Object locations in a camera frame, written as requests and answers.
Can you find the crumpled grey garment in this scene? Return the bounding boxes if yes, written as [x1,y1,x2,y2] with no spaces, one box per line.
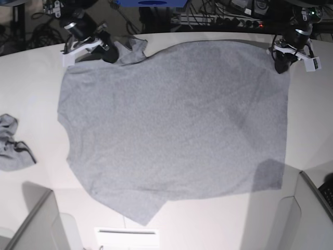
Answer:
[1,114,37,172]

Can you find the grey partition panel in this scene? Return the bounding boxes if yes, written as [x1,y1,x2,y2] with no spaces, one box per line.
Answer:
[1,189,84,249]
[237,171,333,250]

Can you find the grey right partition panel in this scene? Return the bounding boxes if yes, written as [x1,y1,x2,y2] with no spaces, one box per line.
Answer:
[237,171,333,250]

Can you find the black power strip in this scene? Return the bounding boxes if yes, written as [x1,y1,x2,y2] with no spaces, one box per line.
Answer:
[170,13,264,29]

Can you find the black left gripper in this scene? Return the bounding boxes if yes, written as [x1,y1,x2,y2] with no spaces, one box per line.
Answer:
[273,36,298,74]

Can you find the blue box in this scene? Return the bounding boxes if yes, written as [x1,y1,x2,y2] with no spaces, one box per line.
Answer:
[115,0,187,7]

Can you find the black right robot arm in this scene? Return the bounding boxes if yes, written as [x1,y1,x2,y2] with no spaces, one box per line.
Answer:
[43,1,119,67]

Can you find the black keyboard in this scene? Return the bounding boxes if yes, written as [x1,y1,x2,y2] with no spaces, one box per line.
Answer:
[318,181,333,208]

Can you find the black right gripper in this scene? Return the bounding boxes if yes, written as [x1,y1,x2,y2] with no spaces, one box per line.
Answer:
[92,24,119,64]

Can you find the grey left partition panel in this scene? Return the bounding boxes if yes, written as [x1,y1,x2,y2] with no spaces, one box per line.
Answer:
[1,189,84,249]

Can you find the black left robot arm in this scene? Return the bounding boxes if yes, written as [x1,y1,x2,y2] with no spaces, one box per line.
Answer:
[267,6,323,74]

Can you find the grey T-shirt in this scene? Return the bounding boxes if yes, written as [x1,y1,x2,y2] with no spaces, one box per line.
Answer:
[58,40,290,226]

